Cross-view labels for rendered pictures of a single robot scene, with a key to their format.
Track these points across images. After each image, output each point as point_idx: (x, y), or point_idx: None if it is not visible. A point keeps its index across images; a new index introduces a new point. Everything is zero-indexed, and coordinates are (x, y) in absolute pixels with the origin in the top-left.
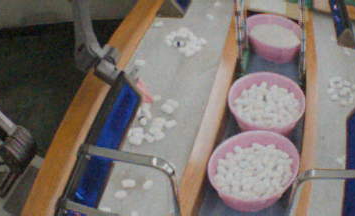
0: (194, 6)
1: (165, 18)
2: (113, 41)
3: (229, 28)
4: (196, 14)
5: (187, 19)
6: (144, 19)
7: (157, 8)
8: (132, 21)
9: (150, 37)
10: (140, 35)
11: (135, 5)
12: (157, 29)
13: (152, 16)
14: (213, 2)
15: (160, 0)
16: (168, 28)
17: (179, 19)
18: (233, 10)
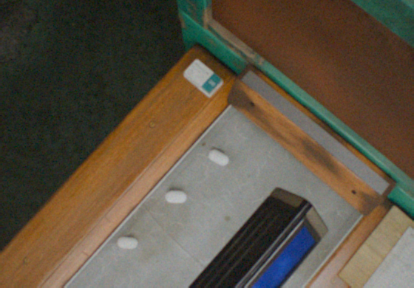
0: (249, 192)
1: (160, 215)
2: (11, 259)
3: None
4: (231, 235)
5: (199, 248)
6: (106, 210)
7: (163, 165)
8: (80, 201)
9: (92, 277)
10: (74, 264)
11: (123, 122)
12: (120, 253)
13: (134, 197)
14: (304, 193)
15: (187, 131)
16: (142, 264)
17: (183, 238)
18: (327, 253)
